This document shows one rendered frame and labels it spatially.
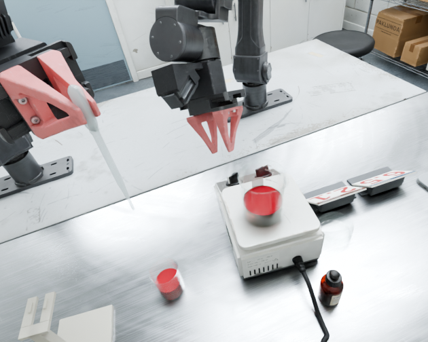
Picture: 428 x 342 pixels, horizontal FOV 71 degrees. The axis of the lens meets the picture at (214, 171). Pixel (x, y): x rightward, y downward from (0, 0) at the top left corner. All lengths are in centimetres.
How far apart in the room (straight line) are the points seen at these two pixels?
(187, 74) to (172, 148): 32
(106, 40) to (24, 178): 262
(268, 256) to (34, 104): 34
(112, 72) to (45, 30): 66
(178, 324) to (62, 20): 303
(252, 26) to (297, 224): 46
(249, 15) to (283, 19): 246
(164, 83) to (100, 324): 36
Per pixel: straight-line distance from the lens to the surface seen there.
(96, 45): 333
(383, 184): 61
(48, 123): 32
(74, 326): 54
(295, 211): 46
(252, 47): 74
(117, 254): 58
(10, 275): 67
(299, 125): 77
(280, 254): 45
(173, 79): 43
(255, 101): 81
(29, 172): 80
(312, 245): 47
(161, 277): 49
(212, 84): 48
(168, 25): 45
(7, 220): 78
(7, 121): 35
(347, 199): 58
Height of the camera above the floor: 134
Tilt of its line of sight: 42 degrees down
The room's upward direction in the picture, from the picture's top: 11 degrees counter-clockwise
